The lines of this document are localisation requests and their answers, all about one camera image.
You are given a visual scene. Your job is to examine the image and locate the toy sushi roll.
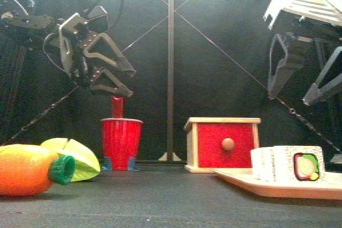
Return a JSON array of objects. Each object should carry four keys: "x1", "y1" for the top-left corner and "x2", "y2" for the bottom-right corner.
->
[{"x1": 250, "y1": 145, "x2": 326, "y2": 184}]

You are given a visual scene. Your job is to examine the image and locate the red stick in cup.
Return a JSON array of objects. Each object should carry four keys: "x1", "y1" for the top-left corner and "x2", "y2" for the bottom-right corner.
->
[{"x1": 111, "y1": 95, "x2": 125, "y2": 120}]

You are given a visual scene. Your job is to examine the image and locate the red plastic cup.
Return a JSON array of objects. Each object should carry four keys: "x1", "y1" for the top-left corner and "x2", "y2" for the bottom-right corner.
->
[{"x1": 100, "y1": 117, "x2": 144, "y2": 172}]

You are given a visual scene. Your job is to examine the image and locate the yellow-green toy lemon wedge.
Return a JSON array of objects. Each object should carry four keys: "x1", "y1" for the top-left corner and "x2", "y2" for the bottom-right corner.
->
[{"x1": 39, "y1": 137, "x2": 101, "y2": 183}]

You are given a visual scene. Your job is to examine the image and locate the wooden box with red drawer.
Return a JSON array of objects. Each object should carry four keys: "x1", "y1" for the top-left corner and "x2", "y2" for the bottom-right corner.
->
[{"x1": 183, "y1": 116, "x2": 262, "y2": 174}]

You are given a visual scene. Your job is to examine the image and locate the orange toy fruit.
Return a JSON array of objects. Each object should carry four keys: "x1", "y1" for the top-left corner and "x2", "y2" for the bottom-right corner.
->
[{"x1": 0, "y1": 143, "x2": 77, "y2": 197}]

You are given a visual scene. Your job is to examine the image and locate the wooden serving tray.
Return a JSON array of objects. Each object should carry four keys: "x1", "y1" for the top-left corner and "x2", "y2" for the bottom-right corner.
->
[{"x1": 212, "y1": 167, "x2": 342, "y2": 202}]

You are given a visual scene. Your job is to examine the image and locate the black cable loop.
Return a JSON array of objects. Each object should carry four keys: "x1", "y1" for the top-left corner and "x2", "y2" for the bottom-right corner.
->
[{"x1": 84, "y1": 0, "x2": 127, "y2": 33}]

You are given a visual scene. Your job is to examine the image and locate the metal frame pole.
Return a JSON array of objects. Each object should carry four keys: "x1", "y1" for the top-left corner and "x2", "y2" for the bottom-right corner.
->
[{"x1": 157, "y1": 0, "x2": 184, "y2": 163}]

